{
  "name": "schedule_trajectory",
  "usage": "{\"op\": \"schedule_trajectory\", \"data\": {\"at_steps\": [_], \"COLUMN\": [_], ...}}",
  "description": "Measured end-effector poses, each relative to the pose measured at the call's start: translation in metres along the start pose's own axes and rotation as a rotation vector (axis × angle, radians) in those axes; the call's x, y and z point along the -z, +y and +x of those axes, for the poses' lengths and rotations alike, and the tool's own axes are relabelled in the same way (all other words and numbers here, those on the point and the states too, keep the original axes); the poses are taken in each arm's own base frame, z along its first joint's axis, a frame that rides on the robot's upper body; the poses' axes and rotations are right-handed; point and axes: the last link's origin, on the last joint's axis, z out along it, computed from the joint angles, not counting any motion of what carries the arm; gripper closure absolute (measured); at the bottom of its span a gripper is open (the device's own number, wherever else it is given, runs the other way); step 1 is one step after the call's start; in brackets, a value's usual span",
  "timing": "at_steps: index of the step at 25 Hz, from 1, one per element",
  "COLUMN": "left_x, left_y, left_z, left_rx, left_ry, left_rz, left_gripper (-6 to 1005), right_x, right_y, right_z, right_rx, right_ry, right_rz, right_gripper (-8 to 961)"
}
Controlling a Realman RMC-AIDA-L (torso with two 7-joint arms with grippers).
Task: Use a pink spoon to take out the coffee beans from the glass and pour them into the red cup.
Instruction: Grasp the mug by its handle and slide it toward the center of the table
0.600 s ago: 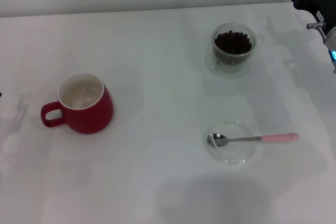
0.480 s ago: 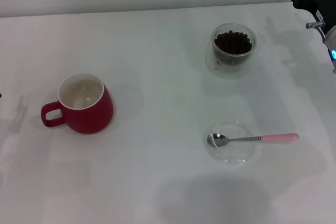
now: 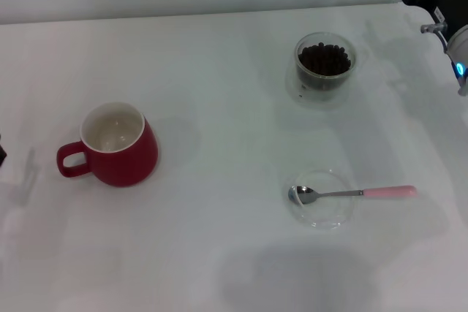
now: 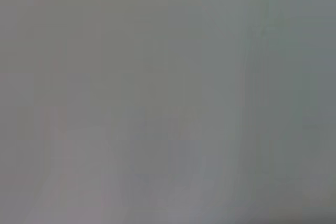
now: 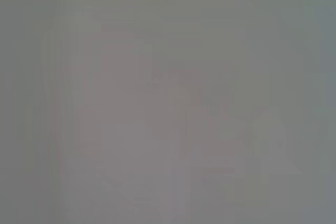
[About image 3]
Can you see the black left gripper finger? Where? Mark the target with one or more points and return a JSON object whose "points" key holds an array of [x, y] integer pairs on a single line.
{"points": [[2, 153]]}

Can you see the red ceramic mug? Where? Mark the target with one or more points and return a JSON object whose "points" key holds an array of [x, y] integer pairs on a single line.
{"points": [[124, 166]]}

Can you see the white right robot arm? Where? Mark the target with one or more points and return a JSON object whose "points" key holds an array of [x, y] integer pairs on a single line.
{"points": [[461, 49]]}

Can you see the coffee bean pile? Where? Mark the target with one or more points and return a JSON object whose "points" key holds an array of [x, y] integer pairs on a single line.
{"points": [[323, 60]]}

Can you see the clear glass saucer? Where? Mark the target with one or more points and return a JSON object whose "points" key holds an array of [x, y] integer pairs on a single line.
{"points": [[329, 218]]}

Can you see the double-wall glass cup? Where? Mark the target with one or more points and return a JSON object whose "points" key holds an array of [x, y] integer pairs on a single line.
{"points": [[292, 85]]}

